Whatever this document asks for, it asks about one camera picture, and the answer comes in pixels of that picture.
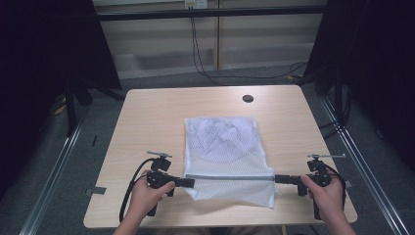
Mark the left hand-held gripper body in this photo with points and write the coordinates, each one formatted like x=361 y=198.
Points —
x=158 y=179

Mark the person's right hand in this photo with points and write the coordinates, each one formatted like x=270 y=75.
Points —
x=326 y=199

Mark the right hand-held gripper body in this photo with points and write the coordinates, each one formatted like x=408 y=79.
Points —
x=318 y=174

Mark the black table grommet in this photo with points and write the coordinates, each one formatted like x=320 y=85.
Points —
x=248 y=98

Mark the person's left hand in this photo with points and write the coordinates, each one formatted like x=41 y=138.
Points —
x=147 y=199

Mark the black horizontal bar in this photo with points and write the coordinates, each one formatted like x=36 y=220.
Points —
x=212 y=13

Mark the black metal stand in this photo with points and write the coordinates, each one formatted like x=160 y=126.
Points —
x=71 y=111

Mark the metal floor rail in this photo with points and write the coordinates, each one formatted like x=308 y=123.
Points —
x=365 y=169
x=52 y=179

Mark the black curtain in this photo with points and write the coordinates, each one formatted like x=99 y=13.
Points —
x=375 y=65
x=42 y=65

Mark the white mesh laundry bag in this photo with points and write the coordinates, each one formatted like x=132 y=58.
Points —
x=225 y=153

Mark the white wall outlet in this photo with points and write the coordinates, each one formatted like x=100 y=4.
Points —
x=195 y=3

